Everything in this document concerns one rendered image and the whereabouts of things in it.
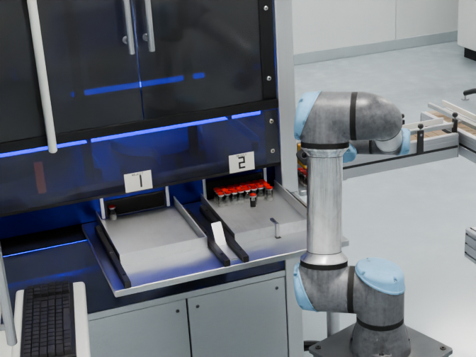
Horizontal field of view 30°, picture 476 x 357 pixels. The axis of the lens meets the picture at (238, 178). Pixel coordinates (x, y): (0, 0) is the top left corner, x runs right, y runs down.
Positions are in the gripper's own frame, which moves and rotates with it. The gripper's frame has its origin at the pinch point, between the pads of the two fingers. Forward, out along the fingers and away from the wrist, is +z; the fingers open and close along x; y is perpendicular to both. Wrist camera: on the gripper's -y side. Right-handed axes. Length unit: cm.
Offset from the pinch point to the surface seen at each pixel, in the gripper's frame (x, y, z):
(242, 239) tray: -9.7, -34.9, -0.5
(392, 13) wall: 173, 393, 359
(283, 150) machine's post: 9.9, -0.3, 7.1
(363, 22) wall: 180, 364, 363
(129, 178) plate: 27, -48, 9
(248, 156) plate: 14.0, -11.7, 7.5
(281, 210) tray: -5.7, -12.4, 10.5
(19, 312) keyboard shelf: 8, -98, 10
